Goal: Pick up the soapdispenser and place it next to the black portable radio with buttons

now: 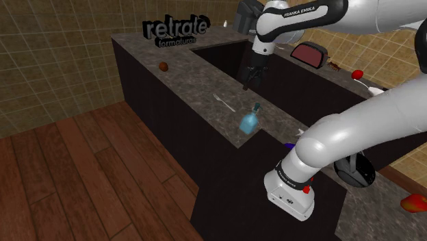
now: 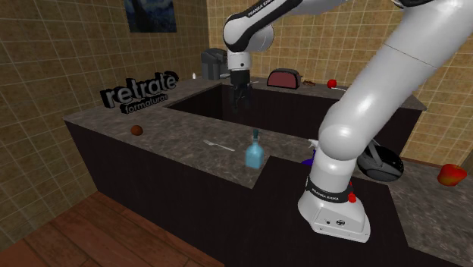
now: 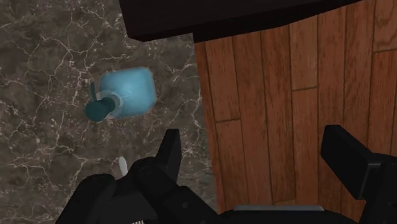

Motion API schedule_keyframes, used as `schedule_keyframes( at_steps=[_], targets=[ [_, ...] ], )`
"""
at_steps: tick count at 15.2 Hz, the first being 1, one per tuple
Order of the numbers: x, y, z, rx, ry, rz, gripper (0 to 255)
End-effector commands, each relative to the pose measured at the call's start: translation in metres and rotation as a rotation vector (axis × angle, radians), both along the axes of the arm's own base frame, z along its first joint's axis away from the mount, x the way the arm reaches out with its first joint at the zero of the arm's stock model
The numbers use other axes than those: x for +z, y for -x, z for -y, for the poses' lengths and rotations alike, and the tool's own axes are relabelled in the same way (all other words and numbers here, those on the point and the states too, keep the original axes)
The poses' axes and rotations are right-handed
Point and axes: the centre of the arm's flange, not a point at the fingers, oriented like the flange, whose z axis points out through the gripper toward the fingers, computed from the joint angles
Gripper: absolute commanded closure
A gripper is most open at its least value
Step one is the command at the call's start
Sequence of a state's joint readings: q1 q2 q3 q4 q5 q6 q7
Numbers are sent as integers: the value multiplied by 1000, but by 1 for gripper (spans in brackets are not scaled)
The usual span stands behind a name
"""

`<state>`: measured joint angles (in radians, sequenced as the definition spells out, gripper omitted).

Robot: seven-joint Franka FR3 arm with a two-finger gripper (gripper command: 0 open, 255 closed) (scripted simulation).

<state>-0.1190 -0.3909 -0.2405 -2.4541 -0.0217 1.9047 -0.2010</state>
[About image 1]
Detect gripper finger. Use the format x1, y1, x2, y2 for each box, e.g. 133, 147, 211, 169
242, 67, 253, 92
254, 70, 267, 88

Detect red spoon with white handle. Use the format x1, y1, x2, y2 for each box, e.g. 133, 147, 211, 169
351, 69, 385, 97

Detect grey coffee machine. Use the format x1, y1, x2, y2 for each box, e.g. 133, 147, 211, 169
232, 0, 265, 36

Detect black letter sign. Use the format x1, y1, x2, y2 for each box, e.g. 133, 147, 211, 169
142, 14, 211, 48

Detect silver fork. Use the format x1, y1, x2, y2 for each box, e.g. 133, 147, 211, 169
212, 92, 237, 113

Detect blue soap dispenser bottle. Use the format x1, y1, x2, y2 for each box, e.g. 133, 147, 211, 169
238, 102, 262, 136

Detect white plate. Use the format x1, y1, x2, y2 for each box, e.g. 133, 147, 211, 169
275, 30, 306, 45

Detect red orange pepper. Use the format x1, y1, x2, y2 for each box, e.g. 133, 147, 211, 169
400, 193, 427, 214

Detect dark kitchen counter cabinet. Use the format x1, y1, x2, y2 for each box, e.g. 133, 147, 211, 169
110, 25, 427, 241

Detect black and red toaster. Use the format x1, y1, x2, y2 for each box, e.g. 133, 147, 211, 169
289, 41, 329, 70

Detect black round pan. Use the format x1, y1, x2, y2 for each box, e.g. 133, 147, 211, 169
333, 151, 376, 188

